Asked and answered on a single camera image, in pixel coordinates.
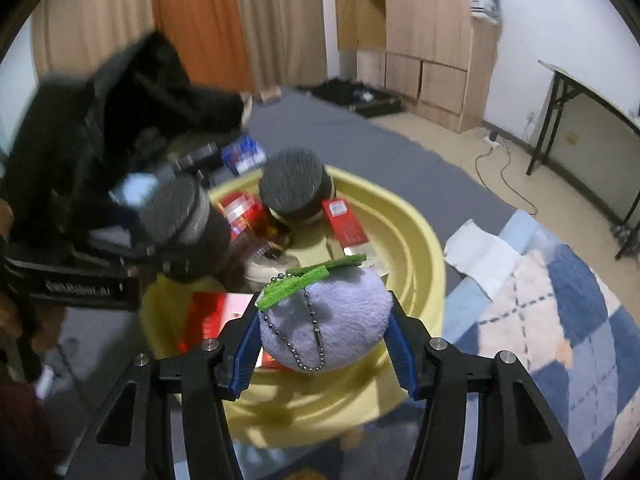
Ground person's left forearm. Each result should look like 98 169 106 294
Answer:
0 375 66 480

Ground black power cable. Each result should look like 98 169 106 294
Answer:
474 137 538 216

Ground black jacket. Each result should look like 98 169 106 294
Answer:
0 30 253 241

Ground white crumpled paper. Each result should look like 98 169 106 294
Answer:
444 219 523 301

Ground red box with white band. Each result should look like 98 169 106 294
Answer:
175 292 256 356

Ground blue snack packet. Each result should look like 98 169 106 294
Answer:
220 135 268 177

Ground round metal tin black knob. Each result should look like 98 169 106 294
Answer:
245 247 301 286

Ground orange curtain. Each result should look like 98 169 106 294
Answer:
150 0 256 96

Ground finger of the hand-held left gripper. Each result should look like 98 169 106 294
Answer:
50 170 166 231
70 230 236 286

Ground blue checkered blanket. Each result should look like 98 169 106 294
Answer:
345 210 640 480

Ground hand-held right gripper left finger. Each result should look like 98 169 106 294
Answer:
67 305 266 480

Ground red box with white print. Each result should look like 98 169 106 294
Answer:
321 197 371 248

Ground white plastic bag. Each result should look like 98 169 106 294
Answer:
470 0 502 26

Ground yellow plastic basin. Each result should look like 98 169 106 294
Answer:
140 164 447 448

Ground black folding table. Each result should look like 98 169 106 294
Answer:
525 60 640 261

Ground dark glossy carton box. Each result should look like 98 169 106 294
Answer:
217 191 268 246

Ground beige curtain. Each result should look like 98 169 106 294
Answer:
234 0 331 92
32 0 156 78

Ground large layered foam cylinder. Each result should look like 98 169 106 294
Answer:
259 147 335 223

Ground small dark foam disc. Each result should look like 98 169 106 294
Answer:
139 176 211 253

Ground open black case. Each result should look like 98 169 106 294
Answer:
297 77 403 118

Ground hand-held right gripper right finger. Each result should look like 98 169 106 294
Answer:
385 290 586 480

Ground purple plush ball keychain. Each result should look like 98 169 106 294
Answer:
256 255 396 373

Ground wooden wardrobe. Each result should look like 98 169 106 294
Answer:
334 0 501 133

